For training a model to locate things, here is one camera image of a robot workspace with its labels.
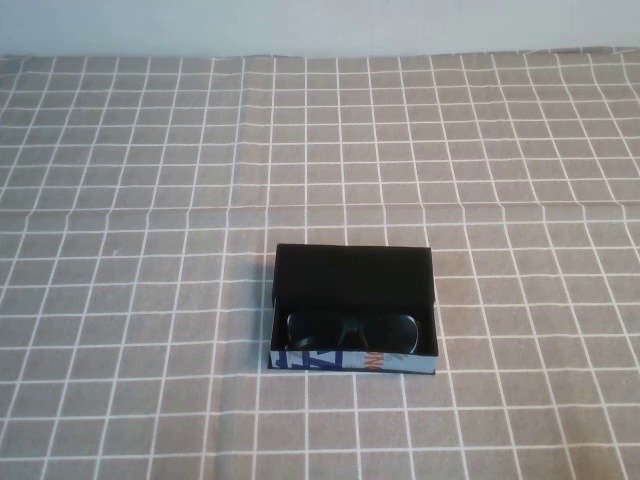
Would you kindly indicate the black sunglasses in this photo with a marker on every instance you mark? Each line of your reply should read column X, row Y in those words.
column 390, row 332

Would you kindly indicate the black glasses case printed front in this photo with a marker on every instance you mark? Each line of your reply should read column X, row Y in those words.
column 350, row 275

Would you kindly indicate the grey white-checked tablecloth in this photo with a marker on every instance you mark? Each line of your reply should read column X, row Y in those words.
column 125, row 300

